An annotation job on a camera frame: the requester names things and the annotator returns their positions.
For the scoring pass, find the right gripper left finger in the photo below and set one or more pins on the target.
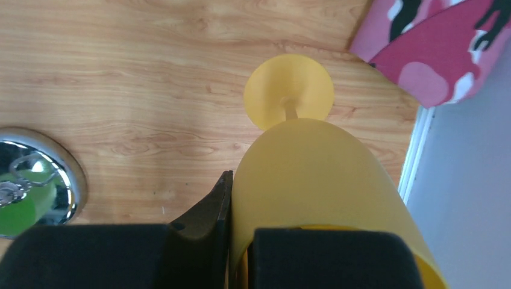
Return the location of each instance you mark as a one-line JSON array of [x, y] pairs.
[[189, 252]]

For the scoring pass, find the yellow wine glass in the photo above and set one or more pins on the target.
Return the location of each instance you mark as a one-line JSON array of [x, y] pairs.
[[306, 173]]

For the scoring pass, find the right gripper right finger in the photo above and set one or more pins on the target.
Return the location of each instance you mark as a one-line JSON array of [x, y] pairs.
[[303, 258]]

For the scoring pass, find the pink camouflage cloth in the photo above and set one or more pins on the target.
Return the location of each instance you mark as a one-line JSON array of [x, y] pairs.
[[439, 52]]

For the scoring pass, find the chrome wine glass rack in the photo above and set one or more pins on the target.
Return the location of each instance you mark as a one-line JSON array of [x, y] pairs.
[[41, 182]]

